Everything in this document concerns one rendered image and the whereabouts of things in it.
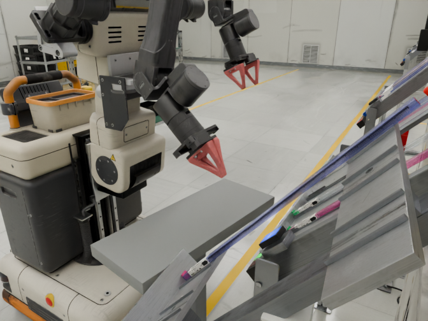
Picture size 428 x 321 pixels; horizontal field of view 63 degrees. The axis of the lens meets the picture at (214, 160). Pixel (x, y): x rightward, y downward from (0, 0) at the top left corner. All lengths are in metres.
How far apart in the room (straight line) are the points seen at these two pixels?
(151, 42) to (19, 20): 7.36
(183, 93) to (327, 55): 9.05
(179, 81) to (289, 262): 0.42
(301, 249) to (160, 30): 0.51
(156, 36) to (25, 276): 1.15
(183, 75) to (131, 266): 0.53
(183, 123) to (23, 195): 0.81
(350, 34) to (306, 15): 1.21
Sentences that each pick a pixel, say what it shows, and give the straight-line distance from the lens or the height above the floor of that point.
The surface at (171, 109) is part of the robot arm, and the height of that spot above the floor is 1.03.
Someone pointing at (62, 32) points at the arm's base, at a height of 1.17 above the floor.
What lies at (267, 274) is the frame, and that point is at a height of 0.73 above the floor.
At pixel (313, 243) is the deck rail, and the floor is 0.80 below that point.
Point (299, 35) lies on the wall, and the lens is 9.84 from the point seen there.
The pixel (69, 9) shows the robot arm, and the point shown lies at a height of 1.22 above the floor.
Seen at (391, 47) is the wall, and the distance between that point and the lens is 9.44.
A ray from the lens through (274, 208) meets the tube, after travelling 0.56.
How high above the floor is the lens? 1.20
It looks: 22 degrees down
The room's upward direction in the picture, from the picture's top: straight up
